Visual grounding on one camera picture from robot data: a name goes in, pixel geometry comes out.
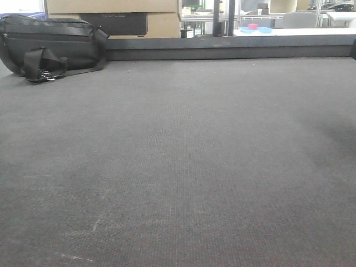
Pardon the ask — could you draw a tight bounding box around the black fabric shoulder bag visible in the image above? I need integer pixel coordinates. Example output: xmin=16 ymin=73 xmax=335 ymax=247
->
xmin=1 ymin=14 xmax=109 ymax=82

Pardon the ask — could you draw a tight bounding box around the small pink block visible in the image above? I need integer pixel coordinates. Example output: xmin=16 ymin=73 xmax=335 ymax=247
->
xmin=248 ymin=23 xmax=258 ymax=30

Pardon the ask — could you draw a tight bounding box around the white background table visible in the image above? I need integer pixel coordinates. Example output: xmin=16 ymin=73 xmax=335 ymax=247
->
xmin=234 ymin=28 xmax=355 ymax=37

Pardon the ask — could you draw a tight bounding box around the flat blue tray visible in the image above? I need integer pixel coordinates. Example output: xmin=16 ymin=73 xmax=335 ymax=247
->
xmin=239 ymin=27 xmax=273 ymax=34

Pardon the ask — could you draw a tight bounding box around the black vertical pole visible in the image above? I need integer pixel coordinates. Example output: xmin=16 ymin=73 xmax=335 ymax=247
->
xmin=228 ymin=0 xmax=235 ymax=37

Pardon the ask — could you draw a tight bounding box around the upper cardboard box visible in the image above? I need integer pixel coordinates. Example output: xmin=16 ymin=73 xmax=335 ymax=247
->
xmin=45 ymin=0 xmax=182 ymax=14

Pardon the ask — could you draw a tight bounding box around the black conveyor side rail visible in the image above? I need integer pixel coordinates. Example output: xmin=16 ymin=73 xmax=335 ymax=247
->
xmin=106 ymin=34 xmax=355 ymax=61

